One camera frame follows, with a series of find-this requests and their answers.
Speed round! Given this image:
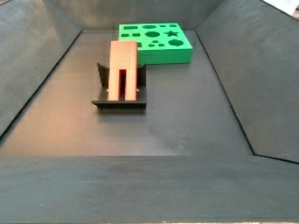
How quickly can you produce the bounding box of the red double-square block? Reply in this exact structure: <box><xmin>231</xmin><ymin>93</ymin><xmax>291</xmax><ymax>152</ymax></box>
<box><xmin>107</xmin><ymin>40</ymin><xmax>138</xmax><ymax>101</ymax></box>

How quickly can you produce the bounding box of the green shape-sorting board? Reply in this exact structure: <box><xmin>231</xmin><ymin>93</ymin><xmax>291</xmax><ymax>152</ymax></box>
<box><xmin>118</xmin><ymin>23</ymin><xmax>192</xmax><ymax>65</ymax></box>

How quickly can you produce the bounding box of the black curved holder stand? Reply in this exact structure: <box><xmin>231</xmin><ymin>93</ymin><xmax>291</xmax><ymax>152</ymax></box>
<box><xmin>91</xmin><ymin>62</ymin><xmax>148</xmax><ymax>107</ymax></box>

